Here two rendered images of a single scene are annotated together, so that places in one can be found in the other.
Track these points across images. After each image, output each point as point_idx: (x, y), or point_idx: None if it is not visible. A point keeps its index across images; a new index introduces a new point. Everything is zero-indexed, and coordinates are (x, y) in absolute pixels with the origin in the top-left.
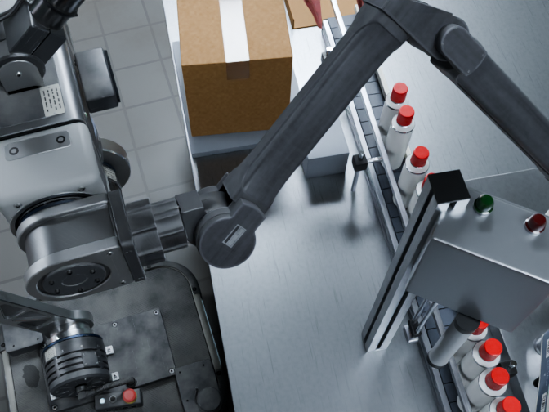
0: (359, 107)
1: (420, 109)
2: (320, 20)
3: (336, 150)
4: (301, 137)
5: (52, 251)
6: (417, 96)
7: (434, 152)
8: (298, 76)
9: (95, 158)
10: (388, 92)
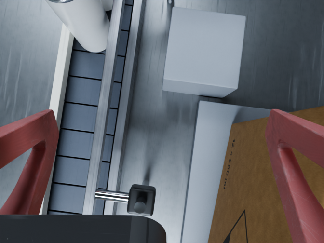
0: (110, 111)
1: (10, 100)
2: (299, 120)
3: (192, 17)
4: None
5: None
6: (3, 124)
7: (27, 20)
8: (174, 225)
9: None
10: (52, 105)
